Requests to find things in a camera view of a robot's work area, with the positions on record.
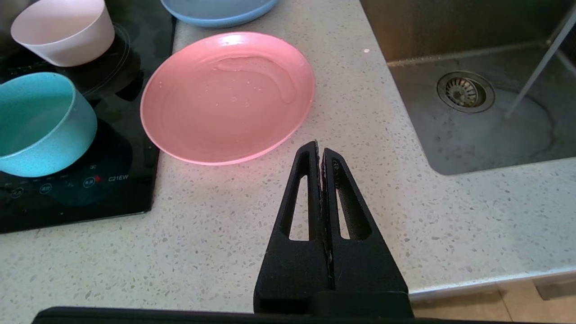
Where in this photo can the pale pink bowl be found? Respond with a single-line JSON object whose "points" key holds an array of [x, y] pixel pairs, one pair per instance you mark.
{"points": [[63, 31]]}

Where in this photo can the pink plate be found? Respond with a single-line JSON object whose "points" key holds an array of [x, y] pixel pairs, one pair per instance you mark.
{"points": [[225, 99]]}

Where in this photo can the black induction cooktop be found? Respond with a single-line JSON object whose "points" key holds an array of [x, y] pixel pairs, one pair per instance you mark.
{"points": [[112, 180]]}

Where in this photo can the teal bowl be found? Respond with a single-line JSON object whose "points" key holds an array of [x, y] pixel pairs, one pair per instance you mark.
{"points": [[40, 126]]}

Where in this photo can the blue grey plate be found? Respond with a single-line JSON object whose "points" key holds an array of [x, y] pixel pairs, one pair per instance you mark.
{"points": [[220, 11]]}

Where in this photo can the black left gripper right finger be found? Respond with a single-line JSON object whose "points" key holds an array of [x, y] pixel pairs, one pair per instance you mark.
{"points": [[369, 274]]}

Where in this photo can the stainless steel sink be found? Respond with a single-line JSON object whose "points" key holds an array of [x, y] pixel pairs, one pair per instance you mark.
{"points": [[472, 90]]}

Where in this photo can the round metal drain strainer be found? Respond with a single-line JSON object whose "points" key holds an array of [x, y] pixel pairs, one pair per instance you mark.
{"points": [[465, 92]]}

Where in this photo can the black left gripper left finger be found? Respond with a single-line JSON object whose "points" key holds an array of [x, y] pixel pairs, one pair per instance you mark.
{"points": [[292, 270]]}

